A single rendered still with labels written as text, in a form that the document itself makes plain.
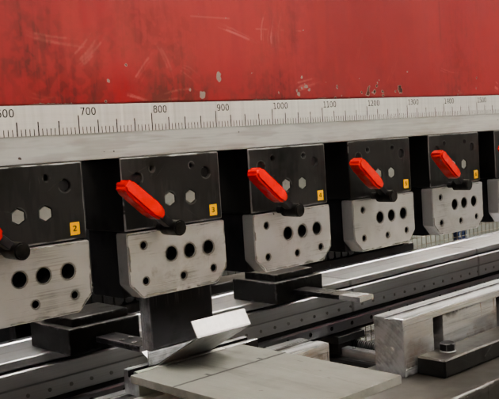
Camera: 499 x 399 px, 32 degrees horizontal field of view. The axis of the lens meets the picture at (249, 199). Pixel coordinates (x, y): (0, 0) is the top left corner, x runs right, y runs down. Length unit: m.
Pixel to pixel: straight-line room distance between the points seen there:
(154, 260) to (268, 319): 0.55
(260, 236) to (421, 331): 0.42
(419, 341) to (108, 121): 0.69
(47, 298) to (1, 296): 0.05
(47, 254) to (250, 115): 0.34
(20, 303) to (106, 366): 0.43
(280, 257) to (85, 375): 0.36
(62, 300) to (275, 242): 0.33
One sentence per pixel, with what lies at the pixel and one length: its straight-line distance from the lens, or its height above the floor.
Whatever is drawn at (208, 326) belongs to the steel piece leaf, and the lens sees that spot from 1.03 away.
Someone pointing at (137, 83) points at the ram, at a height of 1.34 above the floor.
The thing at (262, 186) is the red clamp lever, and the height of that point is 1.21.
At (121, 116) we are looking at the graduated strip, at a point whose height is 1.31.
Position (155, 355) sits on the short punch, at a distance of 1.09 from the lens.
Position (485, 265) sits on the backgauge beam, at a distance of 2.10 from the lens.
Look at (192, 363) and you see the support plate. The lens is 1.08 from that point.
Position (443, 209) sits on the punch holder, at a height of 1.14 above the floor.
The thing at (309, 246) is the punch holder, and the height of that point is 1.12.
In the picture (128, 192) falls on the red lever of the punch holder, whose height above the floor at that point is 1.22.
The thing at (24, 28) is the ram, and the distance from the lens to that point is 0.94.
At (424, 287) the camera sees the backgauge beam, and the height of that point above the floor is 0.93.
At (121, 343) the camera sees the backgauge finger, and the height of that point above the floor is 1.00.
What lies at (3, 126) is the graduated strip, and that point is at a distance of 0.92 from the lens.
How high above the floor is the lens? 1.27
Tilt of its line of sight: 4 degrees down
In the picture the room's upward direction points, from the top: 4 degrees counter-clockwise
